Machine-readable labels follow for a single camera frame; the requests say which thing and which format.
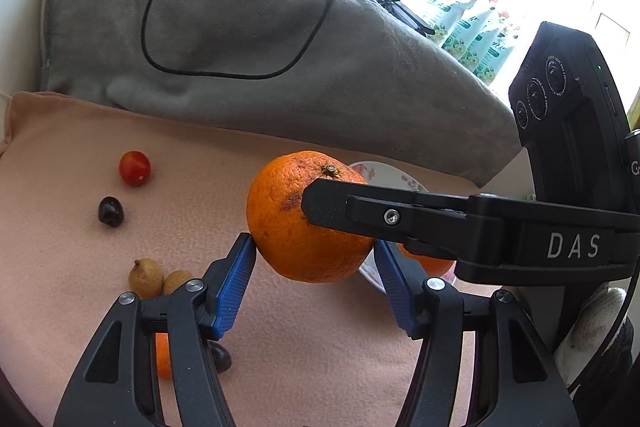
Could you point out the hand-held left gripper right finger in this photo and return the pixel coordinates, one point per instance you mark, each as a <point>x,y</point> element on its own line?
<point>395,287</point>

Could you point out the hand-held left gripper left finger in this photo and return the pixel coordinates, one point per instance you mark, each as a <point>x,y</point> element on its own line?
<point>235,287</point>

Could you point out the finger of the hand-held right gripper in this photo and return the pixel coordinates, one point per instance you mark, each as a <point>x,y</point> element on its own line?
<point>360,209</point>

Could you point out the medium orange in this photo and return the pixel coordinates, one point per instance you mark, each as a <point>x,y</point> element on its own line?
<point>432,266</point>

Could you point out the white floral plate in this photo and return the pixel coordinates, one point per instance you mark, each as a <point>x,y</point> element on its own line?
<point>385,174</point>

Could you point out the rough-skinned blemished orange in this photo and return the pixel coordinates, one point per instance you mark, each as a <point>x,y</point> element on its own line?
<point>280,252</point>

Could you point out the brown longan with stem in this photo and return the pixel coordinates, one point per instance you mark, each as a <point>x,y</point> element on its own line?
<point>145,279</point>

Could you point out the small mandarin orange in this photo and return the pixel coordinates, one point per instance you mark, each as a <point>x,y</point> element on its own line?
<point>162,357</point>

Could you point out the person's right hand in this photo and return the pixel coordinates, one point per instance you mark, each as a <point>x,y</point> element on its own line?
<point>592,322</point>

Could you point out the dark grape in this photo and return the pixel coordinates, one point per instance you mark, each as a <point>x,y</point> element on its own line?
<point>222,359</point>
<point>111,211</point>

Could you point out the grey towel-covered bolster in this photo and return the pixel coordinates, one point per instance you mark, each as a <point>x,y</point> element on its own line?
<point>375,82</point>

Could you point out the red cherry tomato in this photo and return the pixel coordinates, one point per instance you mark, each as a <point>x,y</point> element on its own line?
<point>134,168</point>

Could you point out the floral refill pouch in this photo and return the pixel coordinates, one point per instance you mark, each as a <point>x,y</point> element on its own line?
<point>495,64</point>
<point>445,14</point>
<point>465,32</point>
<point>482,49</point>

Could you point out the black clamp holder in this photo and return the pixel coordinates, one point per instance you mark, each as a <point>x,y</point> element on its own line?
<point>405,14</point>

